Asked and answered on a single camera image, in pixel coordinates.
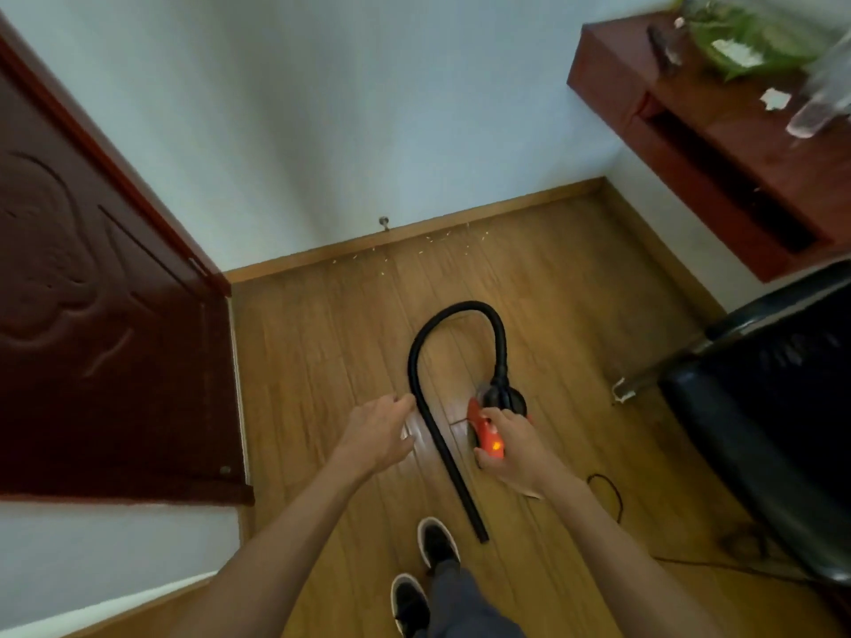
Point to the person's left hand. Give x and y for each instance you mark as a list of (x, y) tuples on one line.
[(372, 438)]

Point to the person's right hand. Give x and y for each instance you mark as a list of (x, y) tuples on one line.
[(525, 455)]

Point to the person's right thumb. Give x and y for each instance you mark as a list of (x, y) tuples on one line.
[(495, 416)]

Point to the person's left thumb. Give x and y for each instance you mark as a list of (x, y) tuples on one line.
[(404, 443)]

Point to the orange black handheld vacuum cleaner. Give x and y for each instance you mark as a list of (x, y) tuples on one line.
[(489, 437)]

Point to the person's left forearm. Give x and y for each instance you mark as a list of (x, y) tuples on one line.
[(279, 558)]

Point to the person's right forearm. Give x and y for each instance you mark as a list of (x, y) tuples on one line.
[(618, 564)]

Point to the black shoe white sole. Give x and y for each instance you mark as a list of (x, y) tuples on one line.
[(438, 542), (409, 605)]

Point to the grey trouser leg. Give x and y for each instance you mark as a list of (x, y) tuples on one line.
[(465, 608)]

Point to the scattered grains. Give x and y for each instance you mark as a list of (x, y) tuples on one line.
[(432, 237)]

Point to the black leather chair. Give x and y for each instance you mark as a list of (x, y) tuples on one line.
[(771, 405)]

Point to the dark red wooden door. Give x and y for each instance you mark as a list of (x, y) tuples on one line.
[(100, 325)]

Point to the red-brown wooden desk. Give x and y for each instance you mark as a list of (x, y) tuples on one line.
[(751, 159)]

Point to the white paper scrap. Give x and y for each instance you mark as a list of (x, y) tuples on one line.
[(775, 99)]

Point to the green plastic bag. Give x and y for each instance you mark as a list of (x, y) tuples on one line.
[(771, 43)]

